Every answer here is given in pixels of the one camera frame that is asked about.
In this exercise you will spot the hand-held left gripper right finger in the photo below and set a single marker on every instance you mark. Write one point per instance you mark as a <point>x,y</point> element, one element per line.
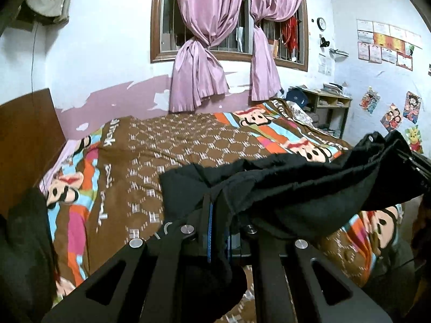
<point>266,259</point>

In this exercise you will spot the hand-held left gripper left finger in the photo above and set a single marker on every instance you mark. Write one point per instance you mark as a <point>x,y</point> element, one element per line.
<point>206,239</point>

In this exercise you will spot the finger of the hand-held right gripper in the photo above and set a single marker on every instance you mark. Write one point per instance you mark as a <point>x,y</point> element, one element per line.
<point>371,138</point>
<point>416,166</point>

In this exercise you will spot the black jacket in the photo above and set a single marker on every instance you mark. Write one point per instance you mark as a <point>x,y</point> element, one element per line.
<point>303,202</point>

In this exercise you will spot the pile of dark clothes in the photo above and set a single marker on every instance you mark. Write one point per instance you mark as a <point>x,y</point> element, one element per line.
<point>23,259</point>

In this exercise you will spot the wooden shelf desk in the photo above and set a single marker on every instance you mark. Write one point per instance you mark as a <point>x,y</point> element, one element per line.
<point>331,111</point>

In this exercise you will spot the stack of books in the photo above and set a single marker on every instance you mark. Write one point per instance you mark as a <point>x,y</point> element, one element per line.
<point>333,89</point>

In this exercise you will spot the floral cloth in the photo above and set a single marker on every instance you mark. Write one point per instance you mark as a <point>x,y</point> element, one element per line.
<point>301,114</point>

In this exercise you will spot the blue cap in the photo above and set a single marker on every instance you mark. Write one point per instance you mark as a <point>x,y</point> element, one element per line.
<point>298,96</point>

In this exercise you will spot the cartoon printed blanket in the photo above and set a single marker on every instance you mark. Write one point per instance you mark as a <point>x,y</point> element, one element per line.
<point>151,141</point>

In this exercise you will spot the narrow pink curtain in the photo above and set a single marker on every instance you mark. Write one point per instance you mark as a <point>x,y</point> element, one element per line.
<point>266,67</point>

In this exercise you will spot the red hanging tassels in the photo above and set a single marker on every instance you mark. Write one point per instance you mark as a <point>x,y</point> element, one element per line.
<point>291,37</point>

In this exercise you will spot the wide pink curtain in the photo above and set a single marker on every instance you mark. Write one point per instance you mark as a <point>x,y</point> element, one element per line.
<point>198,74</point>

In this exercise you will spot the wooden headboard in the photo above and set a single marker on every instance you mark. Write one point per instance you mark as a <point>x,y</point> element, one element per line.
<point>27,141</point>

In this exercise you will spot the wooden barred window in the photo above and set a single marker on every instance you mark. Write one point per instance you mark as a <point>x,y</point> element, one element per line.
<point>155,40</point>

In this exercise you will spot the beige cloth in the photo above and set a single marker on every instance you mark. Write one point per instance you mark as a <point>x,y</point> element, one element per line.
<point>50,3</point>

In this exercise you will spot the yellow bear wall poster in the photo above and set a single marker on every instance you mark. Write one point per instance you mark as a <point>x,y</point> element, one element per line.
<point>414,139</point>

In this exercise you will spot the cartoon wall poster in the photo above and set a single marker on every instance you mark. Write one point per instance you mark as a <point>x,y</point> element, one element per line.
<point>391,117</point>
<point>369,100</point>
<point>412,107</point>

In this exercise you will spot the small wall shelf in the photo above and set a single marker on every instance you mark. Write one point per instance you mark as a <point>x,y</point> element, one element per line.
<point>338,52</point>

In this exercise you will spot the group of wall certificates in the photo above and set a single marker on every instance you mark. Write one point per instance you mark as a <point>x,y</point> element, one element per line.
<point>387,40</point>

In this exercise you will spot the black wall fixture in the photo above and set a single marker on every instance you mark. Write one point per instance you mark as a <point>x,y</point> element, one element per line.
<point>324,42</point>

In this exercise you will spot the round wall clock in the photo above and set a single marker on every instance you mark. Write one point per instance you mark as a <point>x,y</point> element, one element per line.
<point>321,23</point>

